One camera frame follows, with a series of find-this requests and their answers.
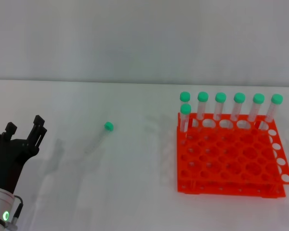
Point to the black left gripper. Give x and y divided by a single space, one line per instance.
10 156

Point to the clear graduated green-capped test tube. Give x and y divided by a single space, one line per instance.
108 125

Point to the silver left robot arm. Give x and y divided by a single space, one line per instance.
1 209

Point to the orange plastic test tube rack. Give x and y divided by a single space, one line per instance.
228 156

